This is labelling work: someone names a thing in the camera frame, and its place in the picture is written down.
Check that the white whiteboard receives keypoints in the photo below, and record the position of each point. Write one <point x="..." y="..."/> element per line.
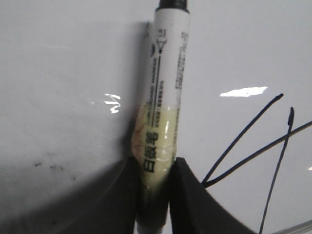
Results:
<point x="71" y="75"/>

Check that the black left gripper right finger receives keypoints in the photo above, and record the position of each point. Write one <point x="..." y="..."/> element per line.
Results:
<point x="193" y="210"/>

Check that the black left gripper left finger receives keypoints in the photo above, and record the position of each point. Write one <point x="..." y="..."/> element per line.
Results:
<point x="106" y="205"/>

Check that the white whiteboard marker with tape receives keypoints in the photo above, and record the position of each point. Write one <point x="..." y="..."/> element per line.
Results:
<point x="153" y="142"/>

